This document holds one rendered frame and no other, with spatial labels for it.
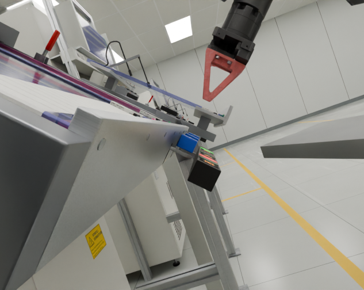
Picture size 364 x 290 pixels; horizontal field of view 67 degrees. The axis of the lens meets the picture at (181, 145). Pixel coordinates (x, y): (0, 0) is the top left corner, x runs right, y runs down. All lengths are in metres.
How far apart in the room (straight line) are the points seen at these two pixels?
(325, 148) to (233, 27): 0.33
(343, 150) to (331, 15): 8.88
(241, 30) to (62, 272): 0.56
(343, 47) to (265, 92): 2.43
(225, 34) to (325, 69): 8.61
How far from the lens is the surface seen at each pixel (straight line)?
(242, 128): 8.25
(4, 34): 0.91
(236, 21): 0.47
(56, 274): 0.63
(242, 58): 0.44
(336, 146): 0.63
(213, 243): 0.85
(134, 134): 0.17
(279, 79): 8.57
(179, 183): 1.05
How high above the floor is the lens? 0.71
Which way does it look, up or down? 2 degrees down
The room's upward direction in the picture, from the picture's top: 20 degrees counter-clockwise
